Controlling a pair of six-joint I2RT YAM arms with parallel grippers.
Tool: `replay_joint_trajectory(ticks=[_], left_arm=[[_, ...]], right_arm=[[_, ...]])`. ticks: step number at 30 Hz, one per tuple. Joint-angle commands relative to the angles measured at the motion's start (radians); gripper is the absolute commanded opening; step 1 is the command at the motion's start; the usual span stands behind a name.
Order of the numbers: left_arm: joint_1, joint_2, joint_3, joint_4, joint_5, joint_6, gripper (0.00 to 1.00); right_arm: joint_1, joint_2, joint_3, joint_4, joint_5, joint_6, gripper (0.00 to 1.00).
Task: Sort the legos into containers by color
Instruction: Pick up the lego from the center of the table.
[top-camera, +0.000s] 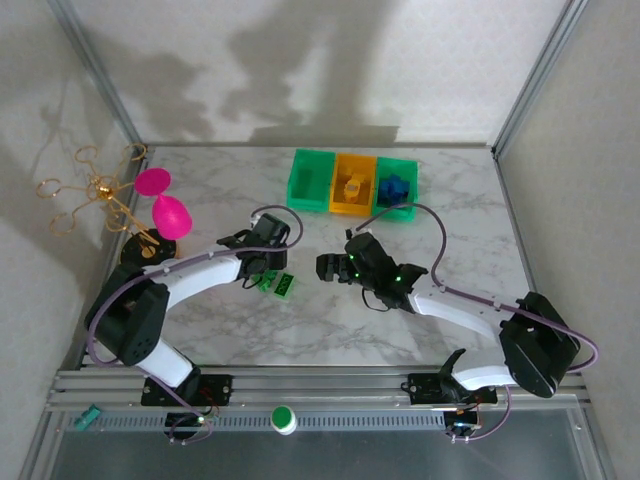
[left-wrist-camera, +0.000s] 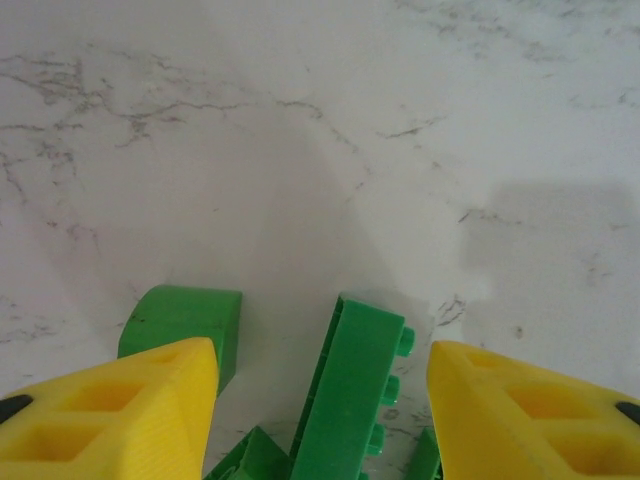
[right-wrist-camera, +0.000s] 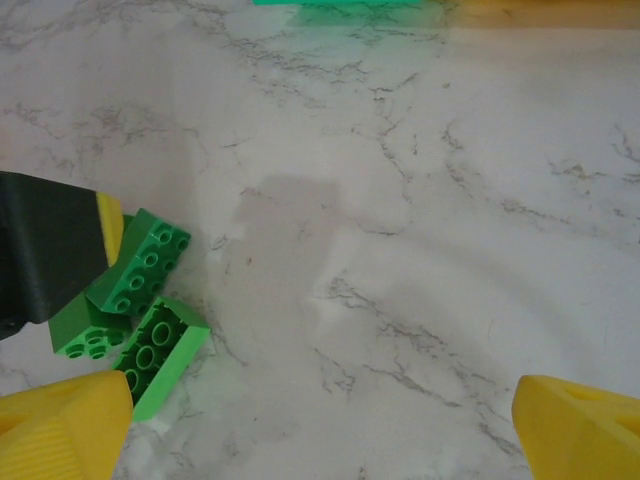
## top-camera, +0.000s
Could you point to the yellow plastic bin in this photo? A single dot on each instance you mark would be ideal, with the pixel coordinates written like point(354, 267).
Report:
point(350, 209)

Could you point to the aluminium frame post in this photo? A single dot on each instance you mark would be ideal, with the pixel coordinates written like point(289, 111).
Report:
point(535, 80)
point(100, 80)

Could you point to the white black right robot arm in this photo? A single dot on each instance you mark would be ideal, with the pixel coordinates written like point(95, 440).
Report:
point(450, 312)

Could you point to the green plastic bin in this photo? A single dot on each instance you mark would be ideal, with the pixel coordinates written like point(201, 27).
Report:
point(305, 202)
point(400, 212)

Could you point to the pink plastic wine glass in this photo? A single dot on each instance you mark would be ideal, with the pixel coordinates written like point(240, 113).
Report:
point(171, 216)

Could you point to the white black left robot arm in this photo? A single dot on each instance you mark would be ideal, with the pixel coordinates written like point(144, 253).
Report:
point(200, 280)

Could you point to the small circuit board with LED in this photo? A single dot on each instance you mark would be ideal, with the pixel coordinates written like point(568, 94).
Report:
point(197, 417)
point(465, 422)

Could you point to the long green lego brick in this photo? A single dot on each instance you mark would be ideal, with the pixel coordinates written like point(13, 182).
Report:
point(284, 286)

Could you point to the small yellow lego piece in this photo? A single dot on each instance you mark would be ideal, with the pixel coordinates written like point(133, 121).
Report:
point(352, 188)

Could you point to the teal connector block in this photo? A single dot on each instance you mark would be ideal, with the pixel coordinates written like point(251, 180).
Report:
point(86, 419)

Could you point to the aluminium mounting rail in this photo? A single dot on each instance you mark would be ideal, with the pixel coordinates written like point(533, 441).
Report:
point(320, 385)

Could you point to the small green lego brick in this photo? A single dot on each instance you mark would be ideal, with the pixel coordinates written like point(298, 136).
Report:
point(261, 285)
point(270, 277)

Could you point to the green push button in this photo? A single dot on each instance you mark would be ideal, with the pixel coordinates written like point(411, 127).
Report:
point(283, 417)

